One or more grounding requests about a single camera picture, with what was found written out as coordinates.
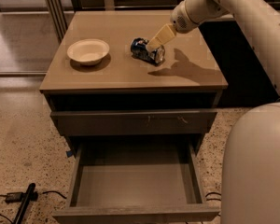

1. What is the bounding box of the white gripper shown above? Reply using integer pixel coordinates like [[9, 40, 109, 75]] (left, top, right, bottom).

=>
[[146, 1, 198, 52]]

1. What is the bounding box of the blue pepsi can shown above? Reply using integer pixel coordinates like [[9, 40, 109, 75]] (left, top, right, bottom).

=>
[[131, 37, 165, 65]]

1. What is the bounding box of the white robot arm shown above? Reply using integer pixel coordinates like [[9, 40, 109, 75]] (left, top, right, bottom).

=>
[[147, 0, 280, 224]]

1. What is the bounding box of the grey drawer cabinet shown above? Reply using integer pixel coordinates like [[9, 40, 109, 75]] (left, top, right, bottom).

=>
[[40, 10, 228, 150]]

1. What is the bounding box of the closed grey top drawer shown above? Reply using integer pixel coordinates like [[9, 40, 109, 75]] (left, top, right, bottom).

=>
[[50, 109, 217, 136]]

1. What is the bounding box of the open grey middle drawer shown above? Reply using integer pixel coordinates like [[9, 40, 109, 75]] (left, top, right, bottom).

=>
[[53, 135, 219, 224]]

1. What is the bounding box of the white paper bowl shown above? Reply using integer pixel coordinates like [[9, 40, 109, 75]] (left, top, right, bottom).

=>
[[67, 39, 109, 66]]

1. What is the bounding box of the blue tape piece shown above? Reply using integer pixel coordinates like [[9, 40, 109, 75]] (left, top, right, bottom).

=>
[[66, 150, 73, 158]]

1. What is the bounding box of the black power adapter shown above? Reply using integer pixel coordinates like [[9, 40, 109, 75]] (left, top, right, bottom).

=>
[[5, 192, 24, 203]]

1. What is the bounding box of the black rod on floor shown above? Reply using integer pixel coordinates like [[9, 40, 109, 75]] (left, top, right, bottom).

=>
[[13, 183, 38, 224]]

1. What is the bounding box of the black cables right floor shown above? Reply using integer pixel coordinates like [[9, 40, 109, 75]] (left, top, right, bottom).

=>
[[204, 191, 222, 203]]

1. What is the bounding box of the black cable left floor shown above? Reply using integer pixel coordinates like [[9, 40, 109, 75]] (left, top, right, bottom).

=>
[[0, 189, 67, 224]]

